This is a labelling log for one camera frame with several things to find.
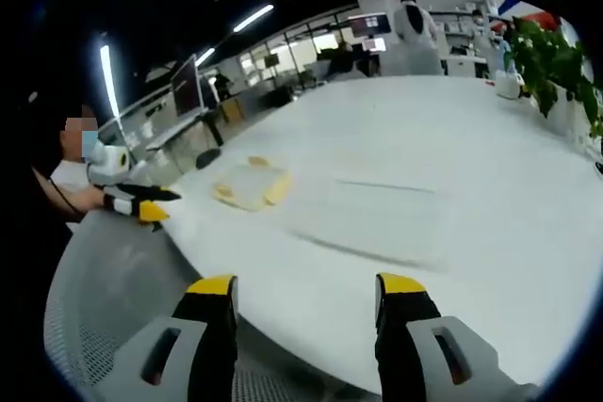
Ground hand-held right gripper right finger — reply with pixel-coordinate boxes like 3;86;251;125
374;272;519;402

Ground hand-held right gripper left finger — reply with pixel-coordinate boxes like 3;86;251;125
106;273;239;402

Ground grey mesh chair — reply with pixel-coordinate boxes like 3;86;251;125
42;207;383;402

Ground grey office desk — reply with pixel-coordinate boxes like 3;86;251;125
144;108;225;173

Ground black round object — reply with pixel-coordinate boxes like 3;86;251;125
195;147;222;169

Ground long ceiling light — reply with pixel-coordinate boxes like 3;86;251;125
232;3;275;34
99;43;122;120
194;46;217;68

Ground large dark monitor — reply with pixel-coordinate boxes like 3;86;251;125
170;54;205;119

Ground white plastic jug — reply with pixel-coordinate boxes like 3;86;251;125
494;70;527;102

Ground green leafy plant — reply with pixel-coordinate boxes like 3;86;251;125
504;15;603;140

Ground black cable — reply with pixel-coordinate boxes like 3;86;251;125
33;165;82;216

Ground wall-mounted screen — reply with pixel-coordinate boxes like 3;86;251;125
349;13;392;39

